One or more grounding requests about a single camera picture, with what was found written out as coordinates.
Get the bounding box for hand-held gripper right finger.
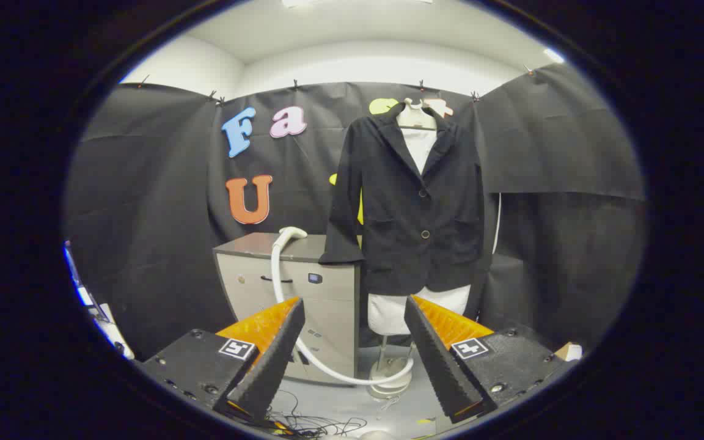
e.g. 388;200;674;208
404;295;573;425

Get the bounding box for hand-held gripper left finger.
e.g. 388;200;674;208
138;298;306;425

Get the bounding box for black jacket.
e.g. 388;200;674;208
318;104;487;298

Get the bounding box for white mannequin stand base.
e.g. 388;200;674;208
365;335;417;401

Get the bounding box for grey drawer cabinet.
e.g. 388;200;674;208
213;232;362;386

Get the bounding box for white plastic object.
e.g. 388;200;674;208
65;241;136;361

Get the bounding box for black backdrop cloth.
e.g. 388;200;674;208
64;61;646;361

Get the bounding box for white mannequin torso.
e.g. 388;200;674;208
367;98;472;337

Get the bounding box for black cables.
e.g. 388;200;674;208
263;391;368;438

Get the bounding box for thin white cord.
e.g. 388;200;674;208
491;192;503;256

